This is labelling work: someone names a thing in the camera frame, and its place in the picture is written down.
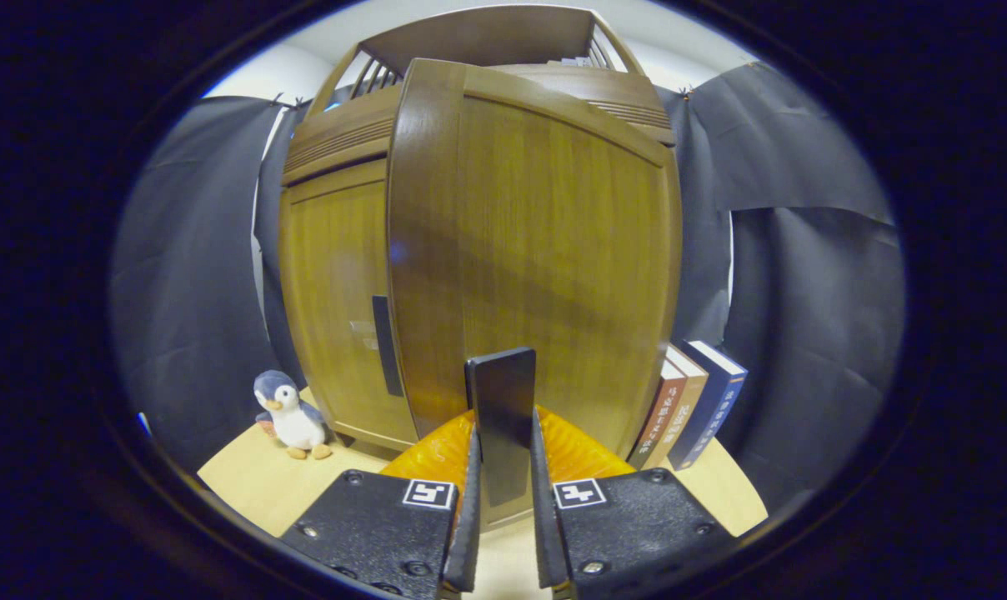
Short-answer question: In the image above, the wooden shoe cabinet door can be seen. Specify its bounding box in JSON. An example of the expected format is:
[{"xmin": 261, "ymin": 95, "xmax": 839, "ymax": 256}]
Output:
[
  {"xmin": 387, "ymin": 58, "xmax": 684, "ymax": 532},
  {"xmin": 280, "ymin": 158, "xmax": 421, "ymax": 453}
]

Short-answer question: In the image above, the penguin plush toy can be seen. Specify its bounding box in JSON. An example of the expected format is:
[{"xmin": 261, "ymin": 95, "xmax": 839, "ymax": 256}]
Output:
[{"xmin": 253, "ymin": 370, "xmax": 334, "ymax": 460}]

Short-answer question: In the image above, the brown wooden shoe cabinet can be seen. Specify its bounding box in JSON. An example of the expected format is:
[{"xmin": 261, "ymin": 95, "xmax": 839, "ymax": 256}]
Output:
[{"xmin": 278, "ymin": 4, "xmax": 684, "ymax": 532}]

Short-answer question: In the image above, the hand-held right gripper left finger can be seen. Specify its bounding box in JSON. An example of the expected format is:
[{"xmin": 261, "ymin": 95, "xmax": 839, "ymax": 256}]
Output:
[{"xmin": 280, "ymin": 408, "xmax": 481, "ymax": 600}]

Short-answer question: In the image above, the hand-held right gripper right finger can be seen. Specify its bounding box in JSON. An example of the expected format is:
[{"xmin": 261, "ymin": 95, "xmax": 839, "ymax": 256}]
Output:
[{"xmin": 530, "ymin": 406, "xmax": 738, "ymax": 600}]

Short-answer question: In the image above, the black door handle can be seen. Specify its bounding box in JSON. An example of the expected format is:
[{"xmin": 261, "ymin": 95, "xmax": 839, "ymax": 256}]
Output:
[
  {"xmin": 465, "ymin": 347, "xmax": 538, "ymax": 508},
  {"xmin": 372, "ymin": 295, "xmax": 404, "ymax": 398}
]

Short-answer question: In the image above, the black backdrop cloth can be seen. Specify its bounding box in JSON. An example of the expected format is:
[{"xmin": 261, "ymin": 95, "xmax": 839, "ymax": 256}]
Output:
[{"xmin": 112, "ymin": 62, "xmax": 904, "ymax": 513}]

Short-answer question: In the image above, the tan book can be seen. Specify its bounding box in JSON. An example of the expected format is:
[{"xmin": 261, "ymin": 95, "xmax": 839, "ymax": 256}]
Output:
[{"xmin": 644, "ymin": 346, "xmax": 709, "ymax": 470}]

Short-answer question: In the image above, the navy blue book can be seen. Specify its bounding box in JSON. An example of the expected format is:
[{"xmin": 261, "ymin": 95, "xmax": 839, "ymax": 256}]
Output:
[{"xmin": 669, "ymin": 339, "xmax": 748, "ymax": 472}]

